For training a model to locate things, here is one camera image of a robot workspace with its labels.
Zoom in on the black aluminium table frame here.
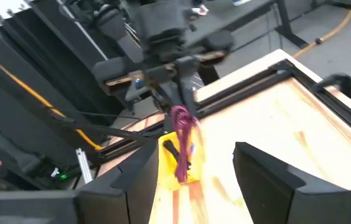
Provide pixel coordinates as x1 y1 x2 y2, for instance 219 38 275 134
96 58 351 166

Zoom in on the black table clamp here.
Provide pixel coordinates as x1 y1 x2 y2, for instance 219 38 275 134
312 72 351 101

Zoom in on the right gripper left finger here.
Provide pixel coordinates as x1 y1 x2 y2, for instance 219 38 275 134
75 139 159 224

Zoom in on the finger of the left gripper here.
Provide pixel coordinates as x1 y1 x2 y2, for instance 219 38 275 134
175 57 202 118
152 80 180 110

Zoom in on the magenta wire bundle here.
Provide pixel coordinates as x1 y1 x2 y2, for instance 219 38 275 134
169 105 199 185

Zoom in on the yellow cable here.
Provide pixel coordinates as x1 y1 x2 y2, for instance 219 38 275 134
0 42 103 152

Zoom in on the silver aluminium extrusion piece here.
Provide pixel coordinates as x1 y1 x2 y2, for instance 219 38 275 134
75 147 93 185

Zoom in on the small yellow slotted tray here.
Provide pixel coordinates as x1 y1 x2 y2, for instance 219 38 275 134
157 131 207 192

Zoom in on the yellow cord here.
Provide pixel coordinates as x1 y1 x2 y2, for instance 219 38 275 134
292 0 351 59

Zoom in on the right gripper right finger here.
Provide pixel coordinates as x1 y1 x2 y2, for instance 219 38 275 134
233 141 351 224

